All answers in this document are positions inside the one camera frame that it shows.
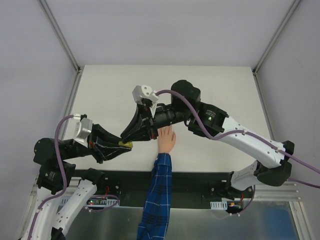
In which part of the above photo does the person's hand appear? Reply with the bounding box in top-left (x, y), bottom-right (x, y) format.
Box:
top-left (157, 126), bottom-right (176, 154)

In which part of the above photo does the white cable duct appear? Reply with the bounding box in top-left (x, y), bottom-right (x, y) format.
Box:
top-left (210, 200), bottom-right (228, 211)
top-left (59, 196), bottom-right (118, 208)

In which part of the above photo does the aluminium table edge rail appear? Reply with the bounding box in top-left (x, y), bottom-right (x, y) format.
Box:
top-left (44, 72), bottom-right (83, 176)

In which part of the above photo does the left aluminium frame post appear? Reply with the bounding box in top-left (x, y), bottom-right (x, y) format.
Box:
top-left (37, 0), bottom-right (82, 74)

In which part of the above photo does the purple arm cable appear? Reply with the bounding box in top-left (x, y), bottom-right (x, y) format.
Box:
top-left (26, 114), bottom-right (120, 238)
top-left (155, 89), bottom-right (320, 221)

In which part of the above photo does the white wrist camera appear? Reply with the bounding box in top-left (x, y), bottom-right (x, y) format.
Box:
top-left (73, 114), bottom-right (93, 148)
top-left (132, 85), bottom-right (159, 117)

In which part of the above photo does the blue plaid sleeve forearm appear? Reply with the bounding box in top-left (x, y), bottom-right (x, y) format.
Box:
top-left (136, 153), bottom-right (173, 240)

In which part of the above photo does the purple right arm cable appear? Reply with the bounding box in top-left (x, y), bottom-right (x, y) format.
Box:
top-left (155, 89), bottom-right (320, 221)

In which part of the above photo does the aluminium frame post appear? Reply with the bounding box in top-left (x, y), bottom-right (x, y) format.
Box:
top-left (37, 0), bottom-right (82, 74)
top-left (252, 0), bottom-right (303, 76)

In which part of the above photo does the yellow nail polish bottle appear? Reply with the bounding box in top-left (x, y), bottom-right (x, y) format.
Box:
top-left (118, 141), bottom-right (133, 149)

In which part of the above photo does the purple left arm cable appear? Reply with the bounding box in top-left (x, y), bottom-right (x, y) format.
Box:
top-left (26, 114), bottom-right (120, 238)

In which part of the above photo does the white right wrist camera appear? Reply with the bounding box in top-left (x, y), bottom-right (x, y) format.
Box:
top-left (132, 85), bottom-right (159, 117)

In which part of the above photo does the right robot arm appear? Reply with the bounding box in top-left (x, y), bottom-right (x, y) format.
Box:
top-left (120, 79), bottom-right (295, 198)

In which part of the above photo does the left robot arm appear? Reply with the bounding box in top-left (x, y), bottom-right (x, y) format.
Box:
top-left (22, 118), bottom-right (133, 240)

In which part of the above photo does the right white cable duct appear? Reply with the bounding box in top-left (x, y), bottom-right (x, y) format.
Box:
top-left (210, 200), bottom-right (228, 211)

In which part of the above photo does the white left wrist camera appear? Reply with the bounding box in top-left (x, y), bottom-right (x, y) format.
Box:
top-left (73, 114), bottom-right (93, 148)

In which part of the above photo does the left white cable duct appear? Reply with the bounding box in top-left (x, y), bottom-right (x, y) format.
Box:
top-left (59, 196), bottom-right (118, 208)

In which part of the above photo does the right aluminium frame post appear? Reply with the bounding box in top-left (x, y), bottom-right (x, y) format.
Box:
top-left (252, 0), bottom-right (303, 76)

